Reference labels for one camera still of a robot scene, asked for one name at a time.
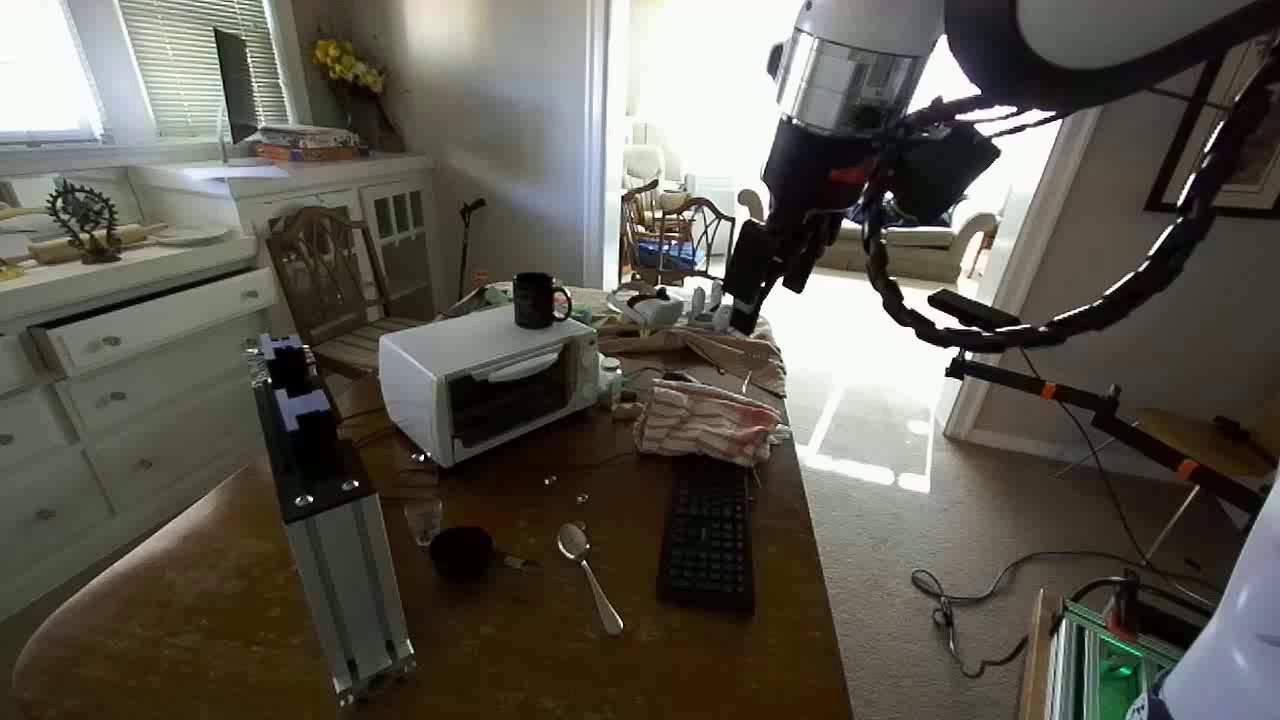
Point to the thin black stand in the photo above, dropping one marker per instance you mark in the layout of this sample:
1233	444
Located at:
475	244

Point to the beige armchair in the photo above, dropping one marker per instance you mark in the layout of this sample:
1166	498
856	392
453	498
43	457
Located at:
921	244

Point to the wooden cutting board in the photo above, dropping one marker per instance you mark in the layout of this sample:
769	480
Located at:
61	251

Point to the yellow flowers in vase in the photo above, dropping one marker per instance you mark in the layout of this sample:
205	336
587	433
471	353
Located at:
350	67

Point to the dark wooden armchair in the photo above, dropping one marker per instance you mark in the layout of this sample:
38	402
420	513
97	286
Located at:
673	241

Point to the green lit electronics box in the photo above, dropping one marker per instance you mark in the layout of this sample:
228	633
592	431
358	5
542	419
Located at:
1113	662

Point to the carved wooden chair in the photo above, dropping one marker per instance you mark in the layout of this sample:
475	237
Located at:
323	274

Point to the black tripod with orange bands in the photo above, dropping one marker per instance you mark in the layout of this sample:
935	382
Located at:
1065	396

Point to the silver aluminium extrusion post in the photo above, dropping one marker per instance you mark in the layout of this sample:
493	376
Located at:
347	572

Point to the white bowl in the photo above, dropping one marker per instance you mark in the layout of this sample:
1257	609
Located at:
656	314

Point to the stack of books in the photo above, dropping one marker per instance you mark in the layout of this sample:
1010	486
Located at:
300	147

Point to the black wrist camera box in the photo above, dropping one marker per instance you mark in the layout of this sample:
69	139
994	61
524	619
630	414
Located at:
944	174

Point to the small black cup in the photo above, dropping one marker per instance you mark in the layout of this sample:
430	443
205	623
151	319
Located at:
460	554

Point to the dark metal sculpture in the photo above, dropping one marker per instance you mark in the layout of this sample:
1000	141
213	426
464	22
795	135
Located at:
83	217

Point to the white drawer dresser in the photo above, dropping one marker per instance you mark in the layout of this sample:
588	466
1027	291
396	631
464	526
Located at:
144	384

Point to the silver metal spoon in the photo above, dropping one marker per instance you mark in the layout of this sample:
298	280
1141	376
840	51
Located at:
576	545

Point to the black mug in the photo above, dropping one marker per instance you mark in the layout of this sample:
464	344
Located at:
538	303

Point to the black camera on post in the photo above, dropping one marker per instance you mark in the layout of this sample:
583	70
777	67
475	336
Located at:
298	402

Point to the red striped white cloth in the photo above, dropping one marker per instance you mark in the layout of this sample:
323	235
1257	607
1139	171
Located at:
707	422

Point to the small clear glass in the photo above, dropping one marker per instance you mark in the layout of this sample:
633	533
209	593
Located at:
425	521

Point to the white toaster oven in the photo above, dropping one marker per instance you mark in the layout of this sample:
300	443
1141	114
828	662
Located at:
441	366

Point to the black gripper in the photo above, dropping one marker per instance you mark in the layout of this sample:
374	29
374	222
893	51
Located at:
818	165

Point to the framed wall picture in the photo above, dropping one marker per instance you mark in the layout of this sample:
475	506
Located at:
1252	174

